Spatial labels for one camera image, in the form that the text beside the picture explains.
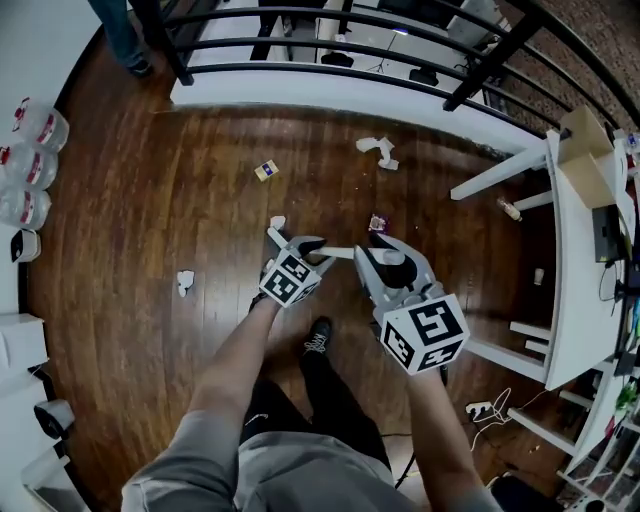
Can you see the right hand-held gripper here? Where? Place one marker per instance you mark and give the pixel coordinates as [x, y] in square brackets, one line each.
[425, 330]

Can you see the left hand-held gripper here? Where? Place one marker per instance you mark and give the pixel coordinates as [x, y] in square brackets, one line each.
[287, 280]

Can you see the purple snack wrapper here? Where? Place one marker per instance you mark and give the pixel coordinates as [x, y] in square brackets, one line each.
[378, 222]

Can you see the small yellow packet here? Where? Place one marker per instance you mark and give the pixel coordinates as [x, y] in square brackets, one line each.
[265, 170]

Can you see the person's right forearm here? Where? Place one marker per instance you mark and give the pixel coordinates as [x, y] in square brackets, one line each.
[440, 425]

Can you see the person's left forearm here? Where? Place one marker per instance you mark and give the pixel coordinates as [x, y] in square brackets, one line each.
[235, 360]

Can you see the person's left black shoe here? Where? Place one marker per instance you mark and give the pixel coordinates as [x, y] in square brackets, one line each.
[317, 335]

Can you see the person's black trousers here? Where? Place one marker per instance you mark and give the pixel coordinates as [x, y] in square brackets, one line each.
[325, 410]

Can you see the white power strip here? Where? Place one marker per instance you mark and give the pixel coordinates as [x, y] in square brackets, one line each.
[477, 410]

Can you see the white table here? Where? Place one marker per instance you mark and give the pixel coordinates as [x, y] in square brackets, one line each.
[575, 300]

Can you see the black electronic box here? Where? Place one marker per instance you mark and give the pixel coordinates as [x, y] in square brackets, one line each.
[606, 232]

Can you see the person's grey shirt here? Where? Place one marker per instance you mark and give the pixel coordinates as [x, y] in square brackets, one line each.
[300, 475]

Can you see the open cardboard box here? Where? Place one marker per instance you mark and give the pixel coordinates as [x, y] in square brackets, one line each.
[587, 165]

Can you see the black metal railing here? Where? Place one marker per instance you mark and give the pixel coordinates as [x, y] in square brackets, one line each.
[492, 65]

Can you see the large white paper sheet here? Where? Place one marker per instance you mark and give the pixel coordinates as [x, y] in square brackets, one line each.
[627, 190]

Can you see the cluster of small bottles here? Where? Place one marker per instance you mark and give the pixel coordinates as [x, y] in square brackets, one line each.
[633, 141]

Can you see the small white black bin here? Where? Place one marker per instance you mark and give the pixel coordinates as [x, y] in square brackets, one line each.
[55, 420]
[25, 245]

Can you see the white cabinet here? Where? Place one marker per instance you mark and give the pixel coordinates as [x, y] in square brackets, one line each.
[22, 345]

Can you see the white low furniture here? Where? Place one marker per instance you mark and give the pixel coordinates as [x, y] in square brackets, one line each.
[50, 485]

